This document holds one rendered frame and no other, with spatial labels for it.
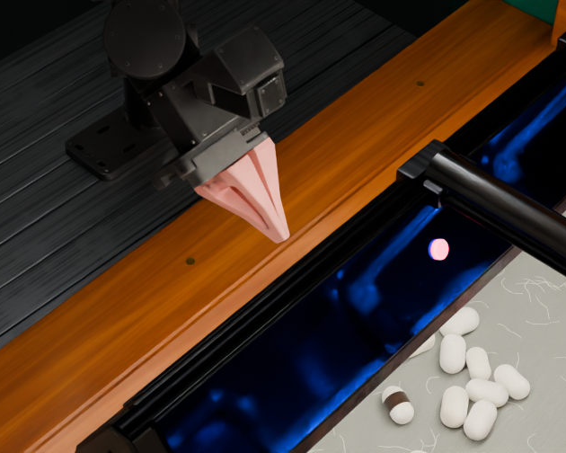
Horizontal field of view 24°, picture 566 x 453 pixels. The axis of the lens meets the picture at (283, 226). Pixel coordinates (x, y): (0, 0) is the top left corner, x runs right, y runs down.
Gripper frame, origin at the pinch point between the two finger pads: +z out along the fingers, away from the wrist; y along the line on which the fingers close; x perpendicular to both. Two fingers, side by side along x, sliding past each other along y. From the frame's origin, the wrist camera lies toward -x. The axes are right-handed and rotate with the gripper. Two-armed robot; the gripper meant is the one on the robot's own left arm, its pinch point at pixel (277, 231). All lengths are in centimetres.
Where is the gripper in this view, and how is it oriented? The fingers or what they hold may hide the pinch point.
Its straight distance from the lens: 101.5
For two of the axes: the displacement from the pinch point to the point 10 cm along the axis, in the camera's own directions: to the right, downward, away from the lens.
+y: 6.8, -5.3, 5.0
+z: 5.6, 8.2, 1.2
